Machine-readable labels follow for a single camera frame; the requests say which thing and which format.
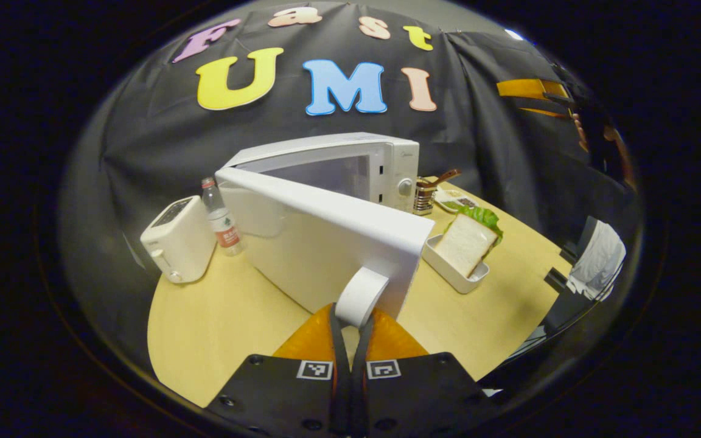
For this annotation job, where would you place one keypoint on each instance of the metal mesh utensil holder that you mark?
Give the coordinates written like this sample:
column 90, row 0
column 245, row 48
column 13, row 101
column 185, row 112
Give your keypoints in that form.
column 423, row 204

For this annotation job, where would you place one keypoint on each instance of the white divided dish with grains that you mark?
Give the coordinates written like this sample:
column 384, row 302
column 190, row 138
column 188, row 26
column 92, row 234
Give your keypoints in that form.
column 451, row 198

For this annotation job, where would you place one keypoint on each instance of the white rectangular tray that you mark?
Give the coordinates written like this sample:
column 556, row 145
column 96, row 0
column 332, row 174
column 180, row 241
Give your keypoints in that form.
column 454, row 280

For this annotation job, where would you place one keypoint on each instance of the white toaster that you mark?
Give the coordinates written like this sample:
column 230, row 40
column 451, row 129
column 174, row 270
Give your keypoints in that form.
column 180, row 243

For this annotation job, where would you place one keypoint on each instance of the small ceiling light panel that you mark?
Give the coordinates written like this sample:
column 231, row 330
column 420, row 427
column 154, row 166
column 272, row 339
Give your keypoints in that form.
column 513, row 34

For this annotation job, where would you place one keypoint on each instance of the white microwave oven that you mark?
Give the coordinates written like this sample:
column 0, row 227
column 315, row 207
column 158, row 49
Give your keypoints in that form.
column 326, row 255

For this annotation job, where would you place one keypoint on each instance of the white cloth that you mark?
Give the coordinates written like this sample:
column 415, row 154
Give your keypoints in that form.
column 600, row 255

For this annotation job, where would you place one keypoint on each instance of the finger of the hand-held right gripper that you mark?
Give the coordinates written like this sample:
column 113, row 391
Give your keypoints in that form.
column 545, row 112
column 527, row 89

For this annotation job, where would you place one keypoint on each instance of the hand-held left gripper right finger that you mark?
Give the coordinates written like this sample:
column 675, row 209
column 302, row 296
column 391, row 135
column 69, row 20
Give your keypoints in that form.
column 359, row 395

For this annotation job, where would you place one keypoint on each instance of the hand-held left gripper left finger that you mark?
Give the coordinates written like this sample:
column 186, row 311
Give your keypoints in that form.
column 341, row 389

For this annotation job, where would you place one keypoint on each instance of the sandwich with green lettuce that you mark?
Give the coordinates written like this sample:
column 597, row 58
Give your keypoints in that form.
column 463, row 243

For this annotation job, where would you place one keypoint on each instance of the brown wooden spoon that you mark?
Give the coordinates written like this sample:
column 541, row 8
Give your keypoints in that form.
column 448, row 176

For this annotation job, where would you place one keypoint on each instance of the clear plastic water bottle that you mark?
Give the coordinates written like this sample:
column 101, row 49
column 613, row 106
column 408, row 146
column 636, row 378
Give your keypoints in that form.
column 224, row 228

